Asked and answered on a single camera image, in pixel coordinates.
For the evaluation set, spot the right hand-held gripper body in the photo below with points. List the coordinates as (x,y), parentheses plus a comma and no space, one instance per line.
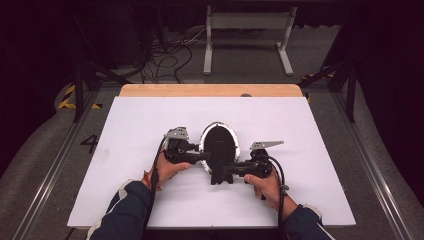
(256,168)

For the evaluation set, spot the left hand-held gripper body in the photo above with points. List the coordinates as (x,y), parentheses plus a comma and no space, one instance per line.
(176,133)

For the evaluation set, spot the oval silver photo frame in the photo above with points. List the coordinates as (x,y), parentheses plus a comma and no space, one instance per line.
(219,143)

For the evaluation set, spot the person's right hand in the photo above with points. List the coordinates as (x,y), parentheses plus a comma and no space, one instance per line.
(270,190)

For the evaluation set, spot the person's left hand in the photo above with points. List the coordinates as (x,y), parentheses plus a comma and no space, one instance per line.
(165,171)

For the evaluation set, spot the white board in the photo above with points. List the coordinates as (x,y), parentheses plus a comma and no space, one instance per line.
(133,133)

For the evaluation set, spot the yellow black floor tape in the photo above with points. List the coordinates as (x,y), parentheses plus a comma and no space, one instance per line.
(68,96)
(313,76)

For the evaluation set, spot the black metal stand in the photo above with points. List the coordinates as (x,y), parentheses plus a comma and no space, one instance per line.
(350,93)
(78,86)

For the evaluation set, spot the white metal stand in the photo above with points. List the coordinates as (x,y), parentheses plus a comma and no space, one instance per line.
(250,20)

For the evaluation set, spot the aluminium floor rail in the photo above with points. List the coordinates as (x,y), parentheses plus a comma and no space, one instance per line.
(50,176)
(373,160)

